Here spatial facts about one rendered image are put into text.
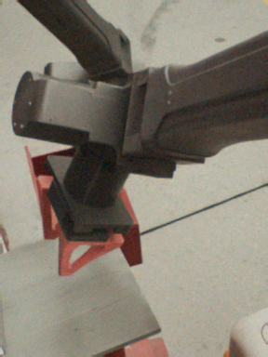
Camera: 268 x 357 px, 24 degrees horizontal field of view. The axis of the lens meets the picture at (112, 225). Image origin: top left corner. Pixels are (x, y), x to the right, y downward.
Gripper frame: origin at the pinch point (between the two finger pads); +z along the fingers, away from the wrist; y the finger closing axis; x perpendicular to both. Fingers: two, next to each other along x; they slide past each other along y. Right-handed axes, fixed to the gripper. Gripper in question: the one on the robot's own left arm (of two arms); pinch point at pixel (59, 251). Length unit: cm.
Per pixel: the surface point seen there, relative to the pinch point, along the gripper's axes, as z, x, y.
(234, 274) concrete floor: 64, 103, -51
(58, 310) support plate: 7.0, 1.6, 2.7
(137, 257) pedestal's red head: 25.1, 33.3, -22.3
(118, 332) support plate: 4.3, 6.1, 8.3
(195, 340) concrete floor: 75, 85, -36
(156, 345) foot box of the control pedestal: 79, 75, -38
